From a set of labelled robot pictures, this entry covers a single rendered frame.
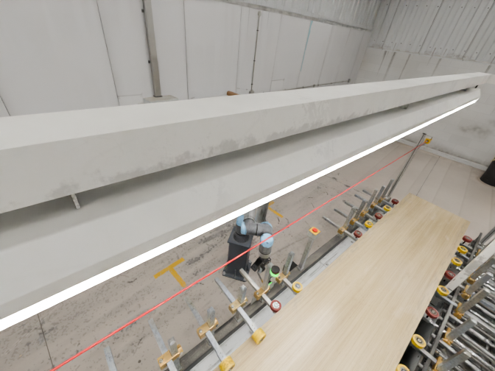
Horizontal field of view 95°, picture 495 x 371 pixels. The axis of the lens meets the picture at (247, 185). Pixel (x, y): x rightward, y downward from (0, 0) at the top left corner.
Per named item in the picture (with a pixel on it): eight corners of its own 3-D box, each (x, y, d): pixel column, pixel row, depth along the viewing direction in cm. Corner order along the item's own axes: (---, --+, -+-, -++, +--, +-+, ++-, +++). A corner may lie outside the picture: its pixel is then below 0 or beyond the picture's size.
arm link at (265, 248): (274, 232, 159) (274, 244, 151) (271, 244, 166) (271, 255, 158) (260, 231, 159) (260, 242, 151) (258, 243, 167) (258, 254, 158)
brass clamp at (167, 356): (157, 361, 131) (156, 358, 128) (179, 344, 138) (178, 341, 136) (161, 371, 127) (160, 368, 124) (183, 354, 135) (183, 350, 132)
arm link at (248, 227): (247, 170, 212) (240, 227, 161) (261, 171, 212) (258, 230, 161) (246, 179, 219) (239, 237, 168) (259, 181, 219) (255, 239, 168)
